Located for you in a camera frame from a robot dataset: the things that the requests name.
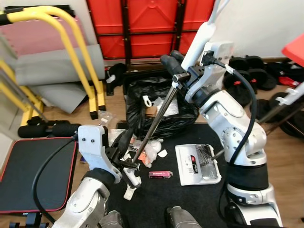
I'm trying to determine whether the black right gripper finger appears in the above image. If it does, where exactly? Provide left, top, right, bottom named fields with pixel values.
left=170, top=49, right=192, bottom=68
left=161, top=54, right=189, bottom=77

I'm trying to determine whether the broom with white grip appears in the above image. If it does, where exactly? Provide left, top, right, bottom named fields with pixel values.
left=127, top=0, right=233, bottom=187

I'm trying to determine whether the clear crumpled plastic wrap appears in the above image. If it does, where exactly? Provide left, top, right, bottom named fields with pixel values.
left=107, top=127, right=165, bottom=168

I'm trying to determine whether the red snack packet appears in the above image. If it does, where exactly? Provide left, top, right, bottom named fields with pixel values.
left=137, top=151, right=152, bottom=168

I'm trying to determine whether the small clear plastic wrapper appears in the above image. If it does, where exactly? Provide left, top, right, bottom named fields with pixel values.
left=96, top=111, right=116, bottom=127

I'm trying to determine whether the red folded table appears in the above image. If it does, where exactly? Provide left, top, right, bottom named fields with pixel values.
left=85, top=0, right=218, bottom=61

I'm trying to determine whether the black rubbish bag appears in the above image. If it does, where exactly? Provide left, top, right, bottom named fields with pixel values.
left=123, top=75, right=201, bottom=142

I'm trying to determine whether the white plastic hook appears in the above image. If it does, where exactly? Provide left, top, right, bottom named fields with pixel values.
left=141, top=95, right=153, bottom=108

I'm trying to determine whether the pink wrapped pack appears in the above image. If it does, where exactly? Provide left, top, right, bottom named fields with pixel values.
left=148, top=171, right=173, bottom=179

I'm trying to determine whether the black plate dumbbell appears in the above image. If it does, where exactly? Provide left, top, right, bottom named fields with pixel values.
left=229, top=56, right=278, bottom=92
left=223, top=70, right=253, bottom=108

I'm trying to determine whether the robot left leg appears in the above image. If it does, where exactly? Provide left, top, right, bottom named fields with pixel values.
left=99, top=210, right=125, bottom=228

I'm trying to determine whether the robot leg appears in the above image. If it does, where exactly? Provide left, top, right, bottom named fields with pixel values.
left=164, top=206, right=203, bottom=228
left=99, top=210, right=125, bottom=228

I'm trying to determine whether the short black bench pad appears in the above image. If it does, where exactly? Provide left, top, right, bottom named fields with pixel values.
left=0, top=136, right=79, bottom=215

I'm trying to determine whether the robot right leg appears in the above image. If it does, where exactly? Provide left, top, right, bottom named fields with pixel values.
left=164, top=206, right=203, bottom=228

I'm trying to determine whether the grey rolled mat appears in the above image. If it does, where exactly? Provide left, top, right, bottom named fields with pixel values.
left=7, top=44, right=106, bottom=115

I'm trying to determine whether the silver clothes rack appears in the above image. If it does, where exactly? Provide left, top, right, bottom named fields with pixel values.
left=0, top=71, right=49, bottom=123

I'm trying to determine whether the red cloth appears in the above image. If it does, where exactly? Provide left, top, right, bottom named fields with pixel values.
left=279, top=76, right=301, bottom=88

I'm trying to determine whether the black weight plate stack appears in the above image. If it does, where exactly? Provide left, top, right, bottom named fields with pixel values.
left=268, top=90, right=304, bottom=138

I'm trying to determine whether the red flat panel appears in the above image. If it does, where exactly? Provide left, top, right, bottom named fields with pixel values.
left=282, top=33, right=304, bottom=67

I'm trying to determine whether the pink foam mat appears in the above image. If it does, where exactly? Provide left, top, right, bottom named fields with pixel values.
left=0, top=18, right=87, bottom=58

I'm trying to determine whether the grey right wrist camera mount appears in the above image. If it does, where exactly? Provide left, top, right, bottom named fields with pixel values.
left=187, top=41, right=235, bottom=104

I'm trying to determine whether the white plastic bracket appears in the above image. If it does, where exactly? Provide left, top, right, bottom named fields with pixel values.
left=123, top=186, right=137, bottom=201

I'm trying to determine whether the yellow steel dip frame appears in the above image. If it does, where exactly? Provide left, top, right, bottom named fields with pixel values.
left=0, top=5, right=108, bottom=128

